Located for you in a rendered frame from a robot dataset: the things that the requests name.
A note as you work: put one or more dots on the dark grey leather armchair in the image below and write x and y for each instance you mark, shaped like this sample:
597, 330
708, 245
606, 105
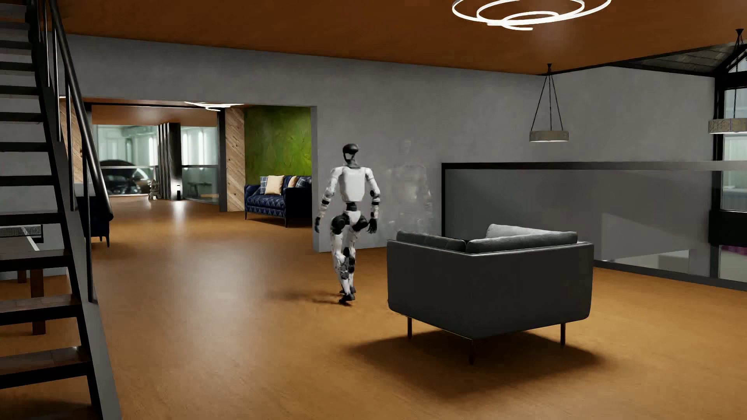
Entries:
490, 286

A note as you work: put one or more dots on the wood slat wall panel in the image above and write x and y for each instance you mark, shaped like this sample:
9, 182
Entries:
234, 157

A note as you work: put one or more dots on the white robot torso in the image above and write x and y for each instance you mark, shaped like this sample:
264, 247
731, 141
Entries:
352, 184

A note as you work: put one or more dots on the blue plaid pillow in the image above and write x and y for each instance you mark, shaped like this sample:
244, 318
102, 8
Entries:
303, 182

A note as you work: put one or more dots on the dark blue side chair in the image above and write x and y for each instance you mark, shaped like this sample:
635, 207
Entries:
96, 219

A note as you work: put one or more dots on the black robot head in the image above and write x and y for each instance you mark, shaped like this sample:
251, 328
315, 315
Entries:
350, 154

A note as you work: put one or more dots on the white black robot leg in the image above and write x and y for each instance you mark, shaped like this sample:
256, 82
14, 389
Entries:
338, 233
349, 268

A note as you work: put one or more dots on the black parked car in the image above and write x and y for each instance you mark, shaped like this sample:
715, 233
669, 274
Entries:
122, 178

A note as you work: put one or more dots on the white black right robot leg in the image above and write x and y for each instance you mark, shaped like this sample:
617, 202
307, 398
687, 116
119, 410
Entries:
349, 268

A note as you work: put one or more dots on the black open-tread staircase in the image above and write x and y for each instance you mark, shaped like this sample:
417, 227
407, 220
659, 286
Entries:
35, 274

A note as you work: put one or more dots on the light grey throw cushion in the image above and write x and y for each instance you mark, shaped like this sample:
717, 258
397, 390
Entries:
503, 230

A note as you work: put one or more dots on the small spiral ceiling light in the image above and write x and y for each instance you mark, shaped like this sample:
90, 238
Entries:
213, 105

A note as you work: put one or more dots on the white black left robot leg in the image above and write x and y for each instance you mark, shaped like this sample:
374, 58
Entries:
338, 233

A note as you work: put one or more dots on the black cabinet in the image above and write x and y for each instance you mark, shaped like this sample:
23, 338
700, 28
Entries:
728, 227

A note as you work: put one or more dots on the glass balustrade black frame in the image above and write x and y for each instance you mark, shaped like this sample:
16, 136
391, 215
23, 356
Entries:
572, 204

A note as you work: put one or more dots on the green moss wall panel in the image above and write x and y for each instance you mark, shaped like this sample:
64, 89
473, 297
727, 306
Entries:
278, 140

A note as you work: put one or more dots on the grey drum pendant lamp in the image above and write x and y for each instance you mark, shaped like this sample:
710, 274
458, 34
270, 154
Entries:
549, 135

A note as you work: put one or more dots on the navy tufted sofa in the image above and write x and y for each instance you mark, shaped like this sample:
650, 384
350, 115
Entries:
274, 204

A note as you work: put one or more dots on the black stair handrail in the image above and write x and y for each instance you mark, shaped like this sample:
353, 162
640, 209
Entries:
81, 128

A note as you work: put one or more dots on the tan square pillow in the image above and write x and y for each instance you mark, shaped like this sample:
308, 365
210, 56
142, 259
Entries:
274, 185

